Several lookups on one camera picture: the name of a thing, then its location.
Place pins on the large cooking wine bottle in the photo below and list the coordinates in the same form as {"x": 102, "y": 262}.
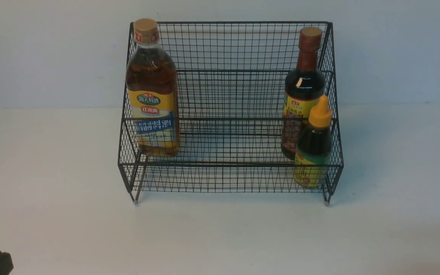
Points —
{"x": 152, "y": 86}

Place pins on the small yellow-capped sauce bottle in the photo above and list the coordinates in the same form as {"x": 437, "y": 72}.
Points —
{"x": 314, "y": 146}

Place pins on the dark soy sauce bottle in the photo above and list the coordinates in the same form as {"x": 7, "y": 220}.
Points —
{"x": 304, "y": 85}

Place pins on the black wire mesh rack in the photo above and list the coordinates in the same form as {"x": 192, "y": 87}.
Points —
{"x": 231, "y": 89}

